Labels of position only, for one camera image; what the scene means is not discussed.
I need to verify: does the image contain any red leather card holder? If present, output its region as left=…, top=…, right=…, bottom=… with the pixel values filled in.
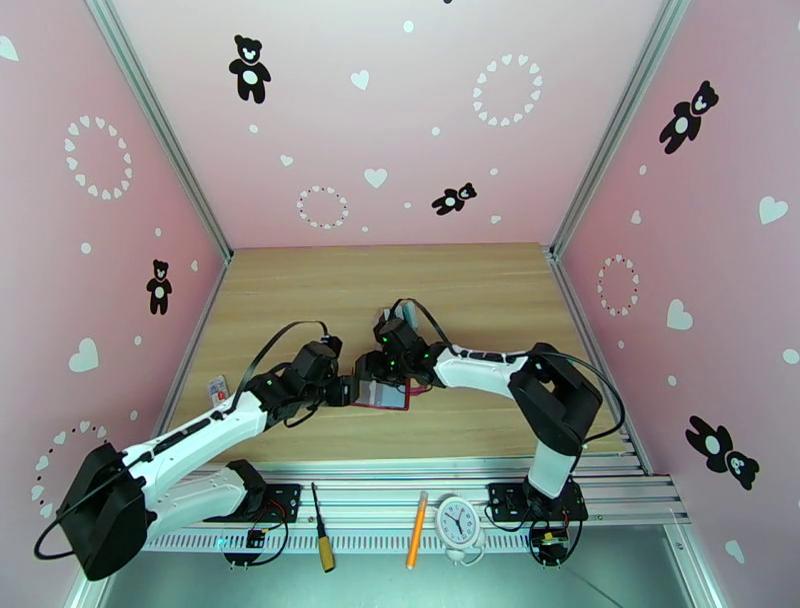
left=348, top=373, right=433, bottom=414

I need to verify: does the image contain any orange pen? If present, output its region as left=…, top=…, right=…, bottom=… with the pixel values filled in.
left=405, top=490, right=430, bottom=571

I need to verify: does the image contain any white alarm clock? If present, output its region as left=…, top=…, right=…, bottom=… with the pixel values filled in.
left=434, top=493, right=487, bottom=565

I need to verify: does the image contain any circuit board with yellow connector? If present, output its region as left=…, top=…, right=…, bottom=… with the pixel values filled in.
left=529, top=524, right=573, bottom=567

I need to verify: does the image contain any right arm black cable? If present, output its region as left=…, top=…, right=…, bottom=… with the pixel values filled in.
left=387, top=297, right=628, bottom=448

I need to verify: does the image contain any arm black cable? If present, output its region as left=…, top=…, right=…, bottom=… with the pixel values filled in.
left=224, top=319, right=333, bottom=417
left=387, top=297, right=628, bottom=448

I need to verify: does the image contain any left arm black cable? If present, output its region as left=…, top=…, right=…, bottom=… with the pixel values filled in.
left=224, top=319, right=333, bottom=417

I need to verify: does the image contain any aluminium front rail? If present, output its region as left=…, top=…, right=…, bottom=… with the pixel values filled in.
left=99, top=456, right=692, bottom=529

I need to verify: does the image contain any aluminium table side rail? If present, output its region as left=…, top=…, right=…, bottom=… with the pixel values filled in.
left=149, top=252, right=234, bottom=439
left=549, top=249, right=653, bottom=476

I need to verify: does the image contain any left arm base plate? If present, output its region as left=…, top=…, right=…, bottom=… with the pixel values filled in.
left=201, top=482, right=303, bottom=524

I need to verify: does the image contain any perforated metal cable tray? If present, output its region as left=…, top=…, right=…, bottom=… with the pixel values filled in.
left=118, top=529, right=545, bottom=556

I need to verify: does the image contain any yellow handled screwdriver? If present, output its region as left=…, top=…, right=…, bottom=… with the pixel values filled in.
left=310, top=482, right=337, bottom=574

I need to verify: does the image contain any black bear wall sticker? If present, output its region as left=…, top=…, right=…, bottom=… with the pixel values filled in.
left=227, top=34, right=273, bottom=106
left=145, top=259, right=174, bottom=317
left=657, top=79, right=721, bottom=156
left=684, top=415, right=761, bottom=492
left=431, top=181, right=479, bottom=218

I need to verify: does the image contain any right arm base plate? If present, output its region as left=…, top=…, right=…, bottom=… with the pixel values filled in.
left=487, top=481, right=590, bottom=523

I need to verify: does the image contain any aluminium frame post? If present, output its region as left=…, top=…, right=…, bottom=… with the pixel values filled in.
left=86, top=0, right=234, bottom=264
left=548, top=0, right=692, bottom=258

